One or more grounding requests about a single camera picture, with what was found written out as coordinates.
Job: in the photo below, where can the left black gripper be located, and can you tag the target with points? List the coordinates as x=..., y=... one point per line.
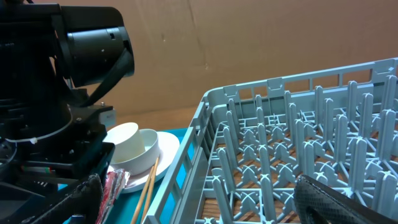
x=32, y=172

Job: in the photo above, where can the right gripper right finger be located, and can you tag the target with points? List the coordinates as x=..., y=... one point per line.
x=316, y=202

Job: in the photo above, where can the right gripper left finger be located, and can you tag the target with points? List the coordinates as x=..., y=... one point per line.
x=82, y=197

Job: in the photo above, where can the red foil snack wrapper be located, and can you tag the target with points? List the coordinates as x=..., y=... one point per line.
x=116, y=181

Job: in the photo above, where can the wooden chopstick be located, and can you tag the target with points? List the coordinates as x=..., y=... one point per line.
x=142, y=196
x=148, y=189

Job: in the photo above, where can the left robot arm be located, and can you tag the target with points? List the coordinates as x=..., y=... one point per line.
x=57, y=62

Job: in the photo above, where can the grey dishwasher rack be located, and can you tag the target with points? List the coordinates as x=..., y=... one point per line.
x=248, y=144

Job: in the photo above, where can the grey-rimmed white bowl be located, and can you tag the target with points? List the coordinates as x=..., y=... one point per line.
x=147, y=159

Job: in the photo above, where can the white paper cup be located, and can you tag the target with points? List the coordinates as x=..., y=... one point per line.
x=127, y=140

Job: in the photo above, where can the large white plate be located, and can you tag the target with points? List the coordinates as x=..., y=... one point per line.
x=136, y=182

